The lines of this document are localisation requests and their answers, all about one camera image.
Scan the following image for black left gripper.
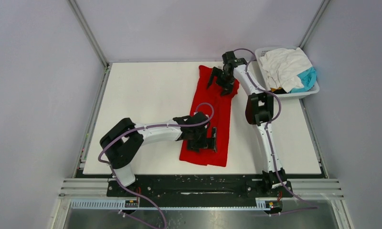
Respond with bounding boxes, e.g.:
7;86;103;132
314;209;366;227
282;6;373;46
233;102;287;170
187;127;216;153

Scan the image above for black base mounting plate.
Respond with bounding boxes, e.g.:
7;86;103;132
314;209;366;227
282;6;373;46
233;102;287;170
106;175;291;207

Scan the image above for aluminium frame rail right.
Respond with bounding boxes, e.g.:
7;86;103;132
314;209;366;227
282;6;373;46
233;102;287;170
299;0;331;49

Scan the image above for aluminium frame rail left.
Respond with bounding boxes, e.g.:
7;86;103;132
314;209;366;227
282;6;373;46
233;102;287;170
67;0;109;68

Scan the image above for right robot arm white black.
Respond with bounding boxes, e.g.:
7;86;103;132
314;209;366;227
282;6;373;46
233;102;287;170
207;51;291;197

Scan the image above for red t shirt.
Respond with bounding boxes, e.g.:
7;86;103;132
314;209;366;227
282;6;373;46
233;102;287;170
179;65;239;167

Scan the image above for light blue t shirt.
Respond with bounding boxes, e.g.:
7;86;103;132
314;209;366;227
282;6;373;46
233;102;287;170
289;67;317;94

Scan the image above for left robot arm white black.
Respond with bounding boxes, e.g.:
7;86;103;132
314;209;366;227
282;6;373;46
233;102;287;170
99;112;217;196

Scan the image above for aluminium frame rail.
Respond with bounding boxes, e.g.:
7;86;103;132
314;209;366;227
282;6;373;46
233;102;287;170
299;0;331;49
67;0;109;68

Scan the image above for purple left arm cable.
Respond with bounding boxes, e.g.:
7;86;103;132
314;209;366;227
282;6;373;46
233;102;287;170
97;102;215;229

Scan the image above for aluminium front frame rails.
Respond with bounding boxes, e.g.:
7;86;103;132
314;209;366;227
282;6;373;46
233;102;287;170
59;178;109;197

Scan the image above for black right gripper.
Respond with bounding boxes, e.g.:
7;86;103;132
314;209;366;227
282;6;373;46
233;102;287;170
206;66;234;96

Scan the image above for white slotted cable duct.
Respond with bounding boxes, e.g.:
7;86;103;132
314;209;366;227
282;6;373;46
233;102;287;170
70;198;276;211

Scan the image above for white t shirt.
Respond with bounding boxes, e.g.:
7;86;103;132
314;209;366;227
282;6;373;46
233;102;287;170
258;48;313;94

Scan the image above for dark garment in basket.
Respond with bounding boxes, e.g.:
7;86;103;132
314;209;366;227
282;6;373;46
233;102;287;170
271;87;288;94

